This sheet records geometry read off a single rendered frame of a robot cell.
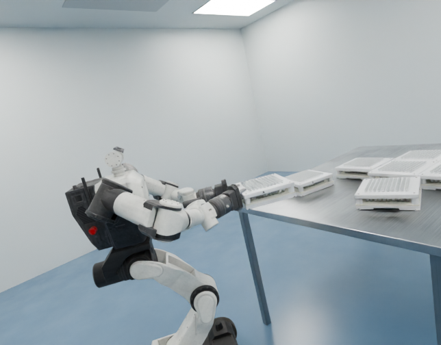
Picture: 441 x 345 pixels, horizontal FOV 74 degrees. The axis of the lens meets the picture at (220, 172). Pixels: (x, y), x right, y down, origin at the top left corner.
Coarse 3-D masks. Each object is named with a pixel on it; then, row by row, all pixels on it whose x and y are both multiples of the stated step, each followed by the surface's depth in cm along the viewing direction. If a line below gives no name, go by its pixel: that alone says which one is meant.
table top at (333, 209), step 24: (408, 144) 230; (432, 144) 214; (312, 168) 224; (312, 192) 171; (336, 192) 162; (432, 192) 134; (264, 216) 159; (288, 216) 144; (312, 216) 138; (336, 216) 132; (360, 216) 127; (384, 216) 122; (408, 216) 117; (432, 216) 113; (384, 240) 108; (408, 240) 101; (432, 240) 98
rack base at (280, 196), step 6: (282, 192) 137; (288, 192) 135; (294, 192) 134; (264, 198) 135; (270, 198) 133; (276, 198) 133; (282, 198) 134; (288, 198) 134; (252, 204) 131; (258, 204) 132; (264, 204) 132
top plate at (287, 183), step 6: (276, 174) 154; (288, 180) 138; (240, 186) 146; (270, 186) 134; (276, 186) 132; (282, 186) 133; (288, 186) 133; (246, 192) 133; (252, 192) 131; (258, 192) 131; (246, 198) 130
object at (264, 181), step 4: (268, 176) 150; (252, 180) 149; (256, 180) 147; (260, 180) 145; (264, 180) 144; (268, 180) 143; (272, 180) 143; (276, 180) 139; (248, 184) 143; (252, 184) 141; (256, 184) 140; (260, 184) 139; (264, 184) 139; (260, 196) 138
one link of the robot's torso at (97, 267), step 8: (144, 240) 135; (112, 248) 134; (120, 248) 132; (128, 248) 130; (136, 248) 131; (144, 248) 132; (152, 248) 136; (112, 256) 129; (120, 256) 130; (128, 256) 131; (152, 256) 135; (96, 264) 135; (104, 264) 129; (112, 264) 130; (120, 264) 131; (96, 272) 131; (104, 272) 130; (112, 272) 131; (120, 272) 132; (96, 280) 131; (104, 280) 131; (112, 280) 132; (120, 280) 134
